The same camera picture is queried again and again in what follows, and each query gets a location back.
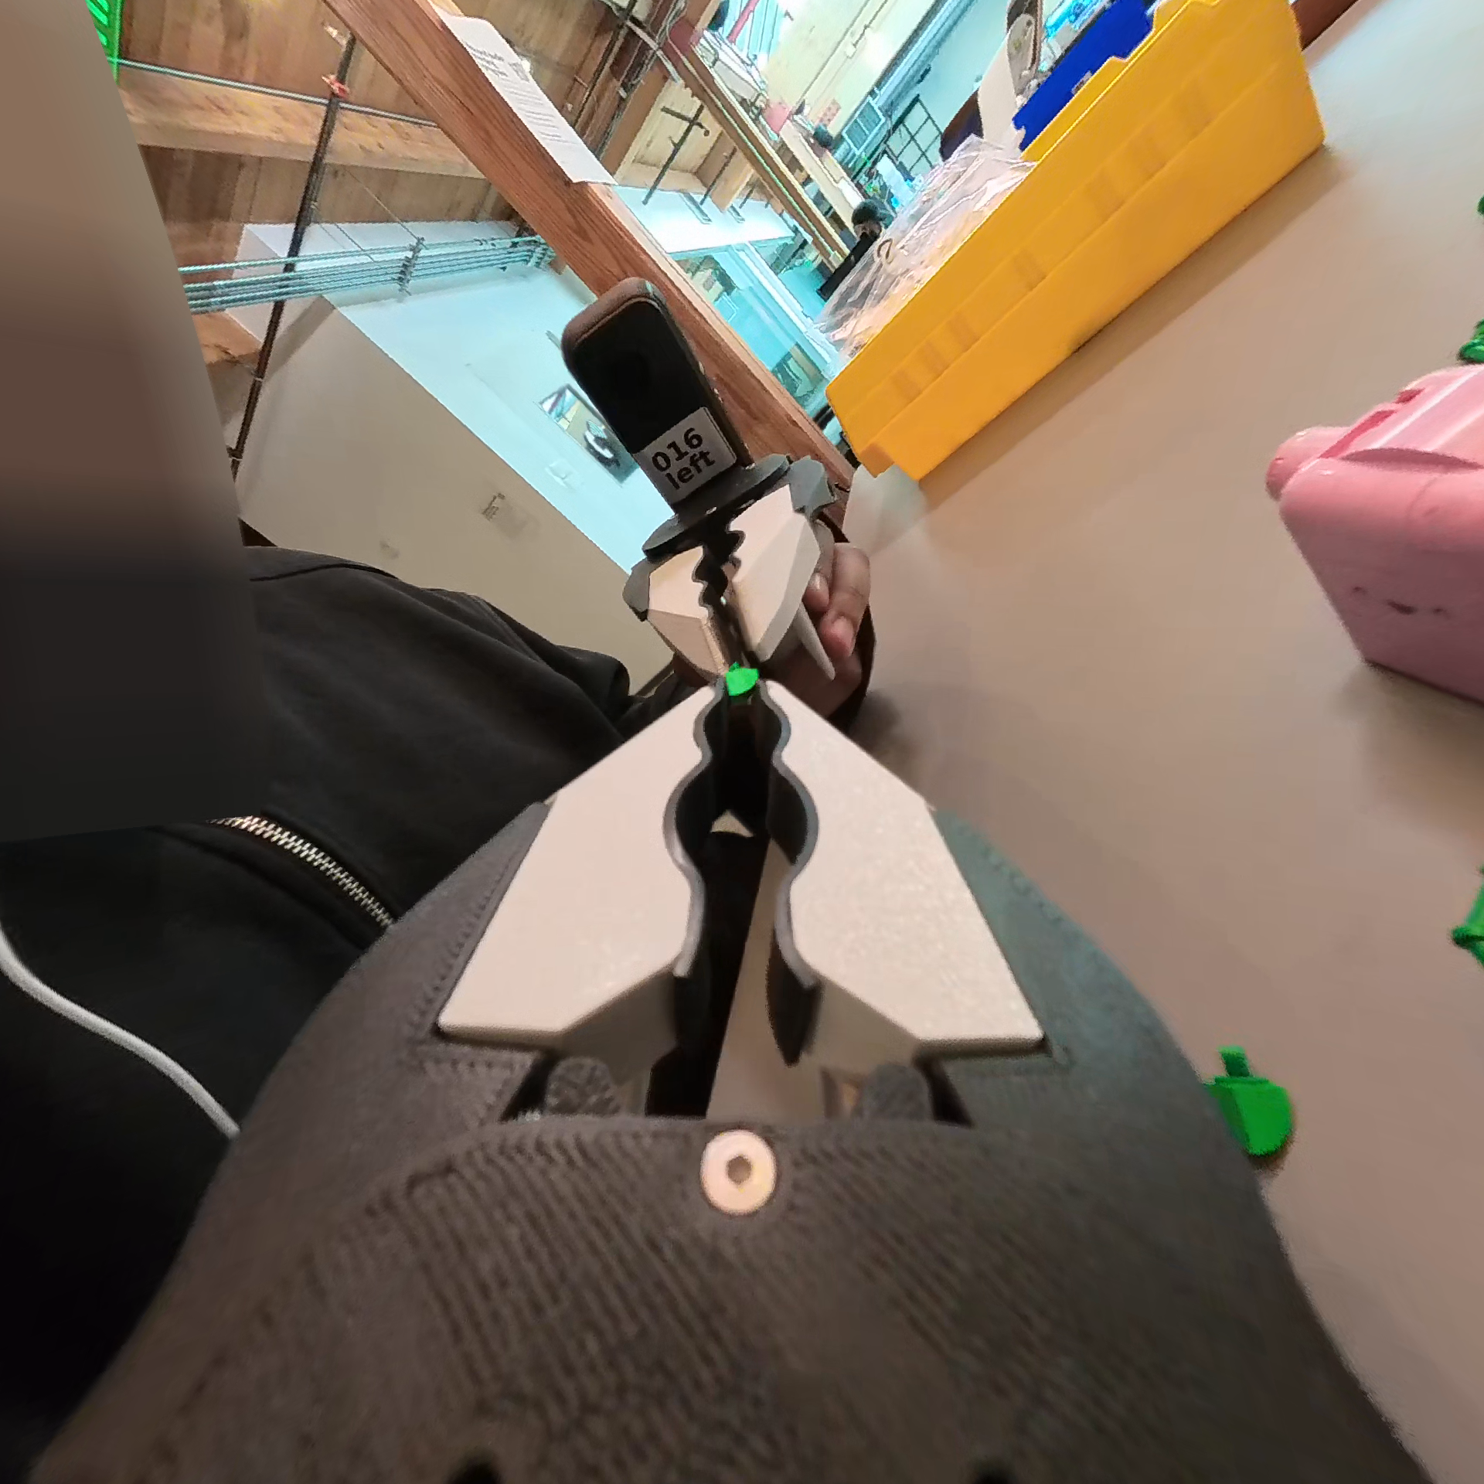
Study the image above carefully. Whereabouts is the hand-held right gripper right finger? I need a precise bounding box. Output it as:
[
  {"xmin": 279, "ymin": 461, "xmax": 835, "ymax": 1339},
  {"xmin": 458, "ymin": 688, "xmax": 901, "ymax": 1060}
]
[{"xmin": 747, "ymin": 683, "xmax": 1047, "ymax": 1119}]

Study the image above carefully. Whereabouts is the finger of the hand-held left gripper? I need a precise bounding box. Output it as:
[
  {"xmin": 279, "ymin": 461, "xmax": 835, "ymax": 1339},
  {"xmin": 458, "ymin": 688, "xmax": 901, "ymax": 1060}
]
[
  {"xmin": 725, "ymin": 506, "xmax": 839, "ymax": 683},
  {"xmin": 644, "ymin": 555, "xmax": 732, "ymax": 676}
]

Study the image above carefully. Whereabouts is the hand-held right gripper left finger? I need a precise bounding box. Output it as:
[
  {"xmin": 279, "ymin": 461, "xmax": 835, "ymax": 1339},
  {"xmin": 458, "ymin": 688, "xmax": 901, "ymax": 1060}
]
[{"xmin": 438, "ymin": 683, "xmax": 729, "ymax": 1114}]

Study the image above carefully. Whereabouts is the person's left forearm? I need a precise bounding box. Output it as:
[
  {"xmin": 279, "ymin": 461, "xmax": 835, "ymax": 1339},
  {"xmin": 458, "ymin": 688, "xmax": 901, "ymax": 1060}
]
[{"xmin": 581, "ymin": 647, "xmax": 872, "ymax": 753}]

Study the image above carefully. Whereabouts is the person's left hand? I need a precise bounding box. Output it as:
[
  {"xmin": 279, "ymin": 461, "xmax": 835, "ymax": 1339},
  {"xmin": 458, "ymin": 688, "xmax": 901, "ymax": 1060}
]
[{"xmin": 801, "ymin": 544, "xmax": 875, "ymax": 716}]

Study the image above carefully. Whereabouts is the wooden ceiling beam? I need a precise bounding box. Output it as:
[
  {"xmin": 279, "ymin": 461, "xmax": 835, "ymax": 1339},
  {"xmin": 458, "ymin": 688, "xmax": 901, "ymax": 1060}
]
[{"xmin": 319, "ymin": 0, "xmax": 859, "ymax": 480}]

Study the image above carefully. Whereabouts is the white paper notice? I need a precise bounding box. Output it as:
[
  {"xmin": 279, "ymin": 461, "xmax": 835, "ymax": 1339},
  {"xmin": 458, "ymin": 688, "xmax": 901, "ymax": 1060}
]
[{"xmin": 445, "ymin": 15, "xmax": 618, "ymax": 187}]

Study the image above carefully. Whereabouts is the clear plastic bag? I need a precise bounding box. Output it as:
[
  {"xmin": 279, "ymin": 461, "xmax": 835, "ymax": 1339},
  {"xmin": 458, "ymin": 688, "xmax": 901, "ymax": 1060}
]
[{"xmin": 817, "ymin": 155, "xmax": 1041, "ymax": 347}]

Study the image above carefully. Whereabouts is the person's black jacket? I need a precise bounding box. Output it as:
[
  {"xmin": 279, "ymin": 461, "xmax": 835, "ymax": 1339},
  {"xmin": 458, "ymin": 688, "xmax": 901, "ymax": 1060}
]
[{"xmin": 0, "ymin": 544, "xmax": 696, "ymax": 1484}]

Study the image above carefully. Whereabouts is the yellow storage bin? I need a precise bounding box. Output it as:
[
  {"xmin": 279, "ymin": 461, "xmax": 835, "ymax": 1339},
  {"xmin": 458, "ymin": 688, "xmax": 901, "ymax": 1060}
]
[{"xmin": 826, "ymin": 0, "xmax": 1325, "ymax": 481}]

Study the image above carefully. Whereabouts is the blue storage bin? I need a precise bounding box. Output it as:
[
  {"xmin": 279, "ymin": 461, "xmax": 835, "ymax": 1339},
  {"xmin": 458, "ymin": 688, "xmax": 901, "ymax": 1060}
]
[{"xmin": 1013, "ymin": 0, "xmax": 1186, "ymax": 139}]

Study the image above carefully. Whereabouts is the pink brick-built toy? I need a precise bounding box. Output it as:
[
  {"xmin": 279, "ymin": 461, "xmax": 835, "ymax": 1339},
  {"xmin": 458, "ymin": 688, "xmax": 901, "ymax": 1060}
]
[{"xmin": 1267, "ymin": 366, "xmax": 1484, "ymax": 702}]

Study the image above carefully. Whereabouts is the thin white cable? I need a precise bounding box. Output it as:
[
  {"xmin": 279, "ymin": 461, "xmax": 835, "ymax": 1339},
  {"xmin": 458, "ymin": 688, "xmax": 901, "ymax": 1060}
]
[{"xmin": 0, "ymin": 921, "xmax": 243, "ymax": 1138}]

